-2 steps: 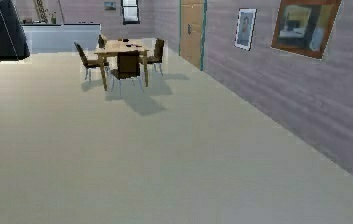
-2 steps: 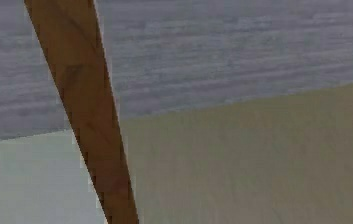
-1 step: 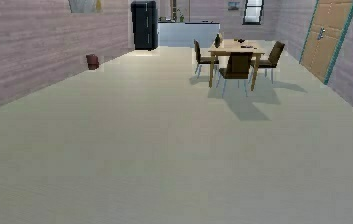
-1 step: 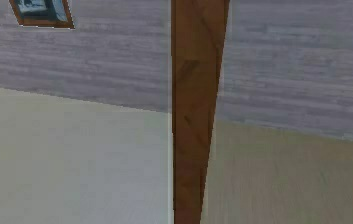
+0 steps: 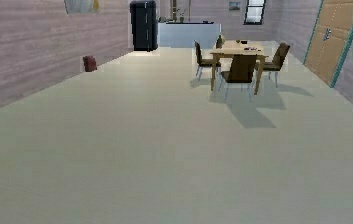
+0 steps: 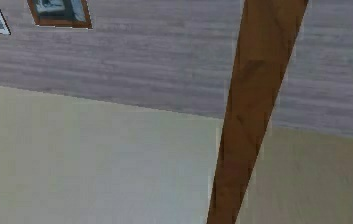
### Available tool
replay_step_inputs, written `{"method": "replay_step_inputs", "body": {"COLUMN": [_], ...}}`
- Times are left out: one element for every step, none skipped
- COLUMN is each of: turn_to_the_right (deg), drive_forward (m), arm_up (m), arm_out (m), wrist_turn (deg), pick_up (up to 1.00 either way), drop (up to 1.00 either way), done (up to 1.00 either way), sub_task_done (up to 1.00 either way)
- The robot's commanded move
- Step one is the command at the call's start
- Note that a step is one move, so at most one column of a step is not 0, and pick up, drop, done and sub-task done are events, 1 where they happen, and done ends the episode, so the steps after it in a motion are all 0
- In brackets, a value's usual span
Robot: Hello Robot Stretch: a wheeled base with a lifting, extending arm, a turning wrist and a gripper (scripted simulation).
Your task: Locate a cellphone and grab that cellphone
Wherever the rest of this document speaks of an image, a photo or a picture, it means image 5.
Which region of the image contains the black framed window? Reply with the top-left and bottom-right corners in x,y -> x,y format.
243,0 -> 267,26

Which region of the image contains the green house plant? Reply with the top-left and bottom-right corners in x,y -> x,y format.
175,8 -> 187,24

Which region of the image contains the black fridge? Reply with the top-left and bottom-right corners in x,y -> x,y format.
129,0 -> 159,52

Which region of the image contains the tan room door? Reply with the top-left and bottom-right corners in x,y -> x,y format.
302,0 -> 353,89

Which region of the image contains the pale framed wall picture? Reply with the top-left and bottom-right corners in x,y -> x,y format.
63,0 -> 101,15

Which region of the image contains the dark red bin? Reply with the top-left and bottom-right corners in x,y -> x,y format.
82,55 -> 98,73

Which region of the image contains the light wooden dining table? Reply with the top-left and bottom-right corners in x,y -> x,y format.
210,39 -> 269,96

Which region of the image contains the pale blue kitchen counter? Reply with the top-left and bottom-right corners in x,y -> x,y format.
157,21 -> 222,50

